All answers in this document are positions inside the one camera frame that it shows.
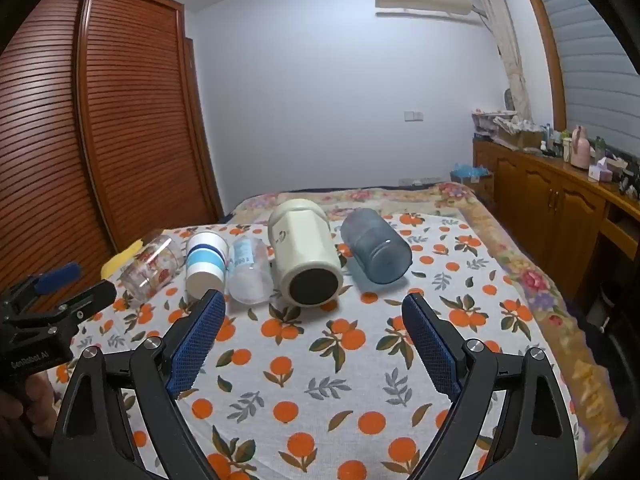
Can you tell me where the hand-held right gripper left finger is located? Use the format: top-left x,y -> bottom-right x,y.
50,289 -> 227,480

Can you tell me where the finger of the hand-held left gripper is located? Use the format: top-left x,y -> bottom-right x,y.
0,261 -> 84,312
42,280 -> 119,333

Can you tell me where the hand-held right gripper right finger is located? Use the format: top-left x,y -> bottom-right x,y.
401,292 -> 581,480

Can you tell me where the cream insulated cup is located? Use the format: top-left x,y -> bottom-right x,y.
267,199 -> 345,309

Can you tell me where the printed glass cup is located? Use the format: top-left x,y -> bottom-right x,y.
119,235 -> 187,304

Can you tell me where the white cup blue stripe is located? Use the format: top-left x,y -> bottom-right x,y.
184,232 -> 231,302

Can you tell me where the clear plastic cup blue label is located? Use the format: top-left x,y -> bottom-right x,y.
227,237 -> 276,306

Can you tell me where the blue translucent cup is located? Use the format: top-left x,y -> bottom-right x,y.
340,207 -> 414,285

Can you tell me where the person's left hand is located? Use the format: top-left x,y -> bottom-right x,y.
0,374 -> 52,443

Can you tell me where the yellow cloth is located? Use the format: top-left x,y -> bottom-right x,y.
100,240 -> 144,279

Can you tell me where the orange fruit print cloth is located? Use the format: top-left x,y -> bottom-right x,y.
47,212 -> 583,480

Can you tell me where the wooden slatted wardrobe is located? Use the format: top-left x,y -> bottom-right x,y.
0,0 -> 225,311

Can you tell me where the blue plastic bag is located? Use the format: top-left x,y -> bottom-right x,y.
449,162 -> 495,187

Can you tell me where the wooden sideboard cabinet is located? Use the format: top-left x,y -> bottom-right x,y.
472,137 -> 640,311

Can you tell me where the cardboard box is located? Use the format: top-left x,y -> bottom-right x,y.
497,127 -> 545,151

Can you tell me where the tissue box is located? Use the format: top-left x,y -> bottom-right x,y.
588,158 -> 615,183

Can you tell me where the pink kettle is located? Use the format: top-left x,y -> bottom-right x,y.
570,125 -> 592,168

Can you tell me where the patterned curtain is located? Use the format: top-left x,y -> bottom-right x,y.
469,0 -> 532,126

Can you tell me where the window blind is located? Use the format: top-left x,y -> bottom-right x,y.
530,0 -> 640,158

